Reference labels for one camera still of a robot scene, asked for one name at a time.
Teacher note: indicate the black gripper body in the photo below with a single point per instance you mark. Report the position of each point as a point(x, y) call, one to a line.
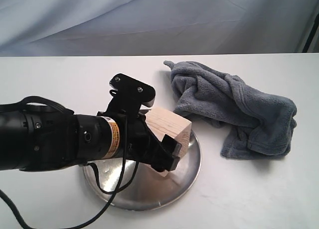
point(112, 135)

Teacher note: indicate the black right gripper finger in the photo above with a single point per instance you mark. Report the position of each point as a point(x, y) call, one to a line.
point(165, 154)

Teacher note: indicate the light wooden cube block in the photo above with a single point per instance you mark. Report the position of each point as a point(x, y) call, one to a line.
point(164, 122)

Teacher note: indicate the grey-blue fleece towel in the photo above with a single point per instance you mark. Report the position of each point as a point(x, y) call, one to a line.
point(262, 124)

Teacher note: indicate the black silver Piper robot arm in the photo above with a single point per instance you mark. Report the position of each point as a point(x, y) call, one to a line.
point(37, 134)

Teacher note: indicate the round stainless steel plate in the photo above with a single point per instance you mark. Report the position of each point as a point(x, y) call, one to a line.
point(148, 189)

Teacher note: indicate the blue-grey backdrop curtain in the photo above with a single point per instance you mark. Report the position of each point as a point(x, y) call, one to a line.
point(153, 27)

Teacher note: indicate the dark stand pole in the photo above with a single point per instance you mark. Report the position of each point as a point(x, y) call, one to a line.
point(311, 34)

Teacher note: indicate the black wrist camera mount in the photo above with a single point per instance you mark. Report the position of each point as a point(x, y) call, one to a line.
point(129, 95)

